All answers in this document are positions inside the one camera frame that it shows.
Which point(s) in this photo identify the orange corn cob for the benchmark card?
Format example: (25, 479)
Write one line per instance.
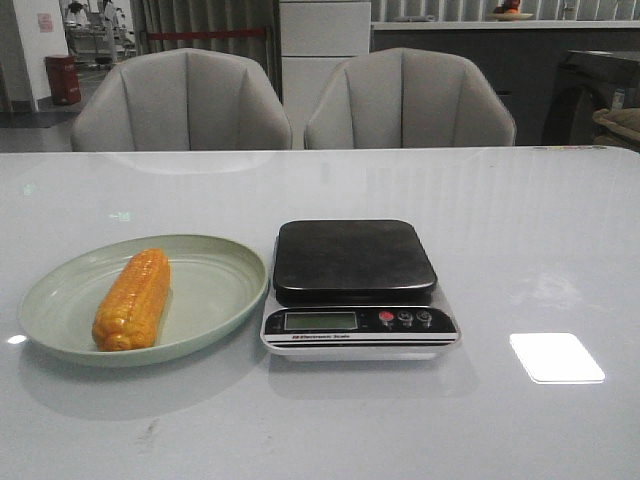
(129, 315)

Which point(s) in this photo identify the black electronic kitchen scale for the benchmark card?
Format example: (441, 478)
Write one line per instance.
(359, 289)

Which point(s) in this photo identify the right grey upholstered chair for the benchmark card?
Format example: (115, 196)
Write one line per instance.
(408, 98)

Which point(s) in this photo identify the grey upholstered chair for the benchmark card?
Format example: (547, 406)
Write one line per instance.
(183, 100)
(408, 98)

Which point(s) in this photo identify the light green plate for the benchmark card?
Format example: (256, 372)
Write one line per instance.
(216, 283)

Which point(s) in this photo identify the left grey upholstered chair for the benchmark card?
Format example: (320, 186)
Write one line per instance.
(183, 100)

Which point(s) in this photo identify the white drawer cabinet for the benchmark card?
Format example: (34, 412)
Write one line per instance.
(315, 36)

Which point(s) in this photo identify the grey counter with white top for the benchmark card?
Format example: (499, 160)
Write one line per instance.
(518, 58)

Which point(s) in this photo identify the fruit plate on counter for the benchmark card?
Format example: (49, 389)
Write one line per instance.
(508, 10)

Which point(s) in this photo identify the red trash bin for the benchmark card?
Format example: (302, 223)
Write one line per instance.
(63, 79)

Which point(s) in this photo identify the dark appliance at right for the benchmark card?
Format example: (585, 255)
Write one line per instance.
(587, 81)

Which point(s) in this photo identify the tan cushion at right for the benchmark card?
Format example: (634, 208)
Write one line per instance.
(618, 128)

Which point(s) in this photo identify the pink wall notice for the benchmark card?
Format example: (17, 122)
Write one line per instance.
(45, 22)

